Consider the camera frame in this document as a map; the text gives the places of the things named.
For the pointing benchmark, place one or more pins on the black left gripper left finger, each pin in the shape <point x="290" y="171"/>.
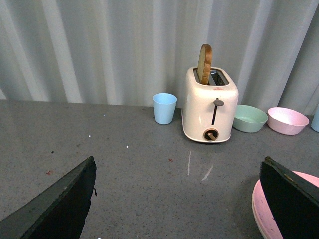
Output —
<point x="59" y="212"/>

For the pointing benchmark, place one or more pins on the cream white toaster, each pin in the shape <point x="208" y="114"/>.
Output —
<point x="208" y="111"/>

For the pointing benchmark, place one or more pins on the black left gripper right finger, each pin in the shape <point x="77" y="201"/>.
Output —
<point x="293" y="201"/>

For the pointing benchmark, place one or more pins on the pink plastic plate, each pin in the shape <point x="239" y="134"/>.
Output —
<point x="264" y="215"/>

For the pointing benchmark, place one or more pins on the toasted bread slice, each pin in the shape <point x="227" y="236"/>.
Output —
<point x="204" y="64"/>

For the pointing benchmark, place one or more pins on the pink plastic bowl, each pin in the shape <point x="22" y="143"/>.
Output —
<point x="286" y="121"/>

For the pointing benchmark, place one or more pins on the light blue plastic cup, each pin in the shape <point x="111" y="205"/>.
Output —
<point x="164" y="106"/>

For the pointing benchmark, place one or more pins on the cream white plate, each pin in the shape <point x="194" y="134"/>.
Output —
<point x="255" y="216"/>

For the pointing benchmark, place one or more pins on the mint green plastic bowl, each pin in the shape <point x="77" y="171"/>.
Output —
<point x="249" y="119"/>

